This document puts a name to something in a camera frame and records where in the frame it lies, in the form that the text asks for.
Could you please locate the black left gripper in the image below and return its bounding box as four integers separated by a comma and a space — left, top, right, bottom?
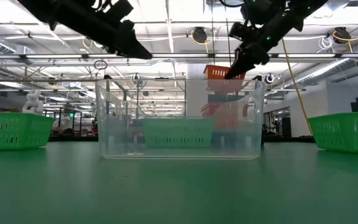
72, 5, 153, 60

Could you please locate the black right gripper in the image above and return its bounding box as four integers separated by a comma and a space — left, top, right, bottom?
224, 11, 295, 80

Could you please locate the clear plastic bin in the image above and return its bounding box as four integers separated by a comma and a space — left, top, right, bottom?
94, 78, 266, 161

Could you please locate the green plastic basket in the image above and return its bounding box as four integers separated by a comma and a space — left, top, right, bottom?
0, 111, 56, 151
308, 111, 358, 154
140, 117, 216, 149

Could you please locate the black cabinet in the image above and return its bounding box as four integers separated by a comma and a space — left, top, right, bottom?
280, 116, 292, 138

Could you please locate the white sculpted object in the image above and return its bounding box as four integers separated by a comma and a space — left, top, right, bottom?
22, 89, 45, 114

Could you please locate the green table mat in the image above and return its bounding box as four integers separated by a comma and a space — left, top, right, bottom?
0, 141, 358, 224

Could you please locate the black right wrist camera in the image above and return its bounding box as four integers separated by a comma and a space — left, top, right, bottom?
228, 21, 252, 43

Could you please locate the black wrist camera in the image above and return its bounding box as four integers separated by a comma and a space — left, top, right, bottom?
104, 0, 135, 19
228, 21, 252, 43

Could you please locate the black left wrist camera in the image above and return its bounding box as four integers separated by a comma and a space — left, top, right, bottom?
104, 0, 135, 19

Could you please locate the wooden shelf with black frame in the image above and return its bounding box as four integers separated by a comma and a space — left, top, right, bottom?
103, 73, 266, 147

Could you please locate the yellow hanging cable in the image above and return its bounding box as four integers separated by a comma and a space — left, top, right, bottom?
280, 37, 314, 137

